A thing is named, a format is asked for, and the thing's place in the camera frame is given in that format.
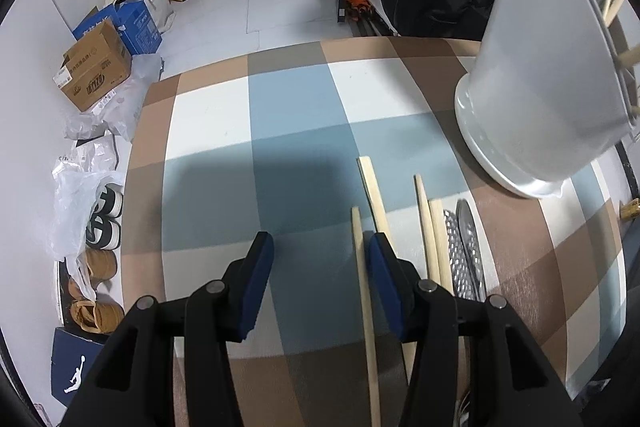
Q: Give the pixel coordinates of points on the checkered table mat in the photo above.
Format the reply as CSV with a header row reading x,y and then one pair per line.
x,y
300,107

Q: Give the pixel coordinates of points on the white shopping bag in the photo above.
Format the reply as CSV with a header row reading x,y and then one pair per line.
x,y
162,9

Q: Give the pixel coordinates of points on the brown shoe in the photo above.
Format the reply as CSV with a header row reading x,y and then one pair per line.
x,y
97,316
100,264

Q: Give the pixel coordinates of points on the hammered steel fork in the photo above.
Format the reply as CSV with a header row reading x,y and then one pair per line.
x,y
451,257

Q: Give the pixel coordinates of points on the patterned steel spoon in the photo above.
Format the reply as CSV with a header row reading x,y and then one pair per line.
x,y
472,257

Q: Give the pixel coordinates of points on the blue cardboard box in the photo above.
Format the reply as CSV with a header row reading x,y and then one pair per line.
x,y
142,27

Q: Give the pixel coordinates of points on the orange black object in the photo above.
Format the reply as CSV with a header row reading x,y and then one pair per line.
x,y
359,3

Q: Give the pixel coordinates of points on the grey plastic package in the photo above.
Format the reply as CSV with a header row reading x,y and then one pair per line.
x,y
130,97

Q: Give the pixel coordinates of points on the white utensil holder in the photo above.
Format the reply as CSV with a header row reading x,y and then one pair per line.
x,y
540,57

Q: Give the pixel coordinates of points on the brown cardboard box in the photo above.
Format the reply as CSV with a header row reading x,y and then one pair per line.
x,y
95,67

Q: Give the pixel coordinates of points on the black white sneaker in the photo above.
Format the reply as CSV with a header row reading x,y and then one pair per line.
x,y
104,233
109,202

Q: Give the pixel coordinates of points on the navy shoe box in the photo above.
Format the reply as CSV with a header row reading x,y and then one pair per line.
x,y
75,367

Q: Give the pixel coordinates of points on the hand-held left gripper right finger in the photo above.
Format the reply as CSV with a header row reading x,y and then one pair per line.
x,y
387,287

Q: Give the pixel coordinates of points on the clear plastic bag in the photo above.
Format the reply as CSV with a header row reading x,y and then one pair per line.
x,y
75,197

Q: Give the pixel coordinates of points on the wooden chopstick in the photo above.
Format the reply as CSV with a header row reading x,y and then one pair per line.
x,y
425,227
441,247
372,197

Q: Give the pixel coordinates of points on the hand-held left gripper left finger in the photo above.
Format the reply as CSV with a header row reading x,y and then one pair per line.
x,y
255,287

